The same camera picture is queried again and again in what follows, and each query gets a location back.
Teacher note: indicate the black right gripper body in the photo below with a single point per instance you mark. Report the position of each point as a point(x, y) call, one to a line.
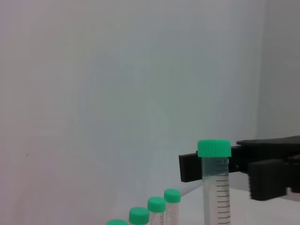
point(269, 148)

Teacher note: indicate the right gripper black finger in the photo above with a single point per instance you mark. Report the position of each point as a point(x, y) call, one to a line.
point(188, 167)
point(267, 180)

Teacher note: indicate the green-capped clear test tube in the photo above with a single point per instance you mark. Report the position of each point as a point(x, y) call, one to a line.
point(214, 148)
point(157, 204)
point(117, 222)
point(139, 214)
point(172, 195)

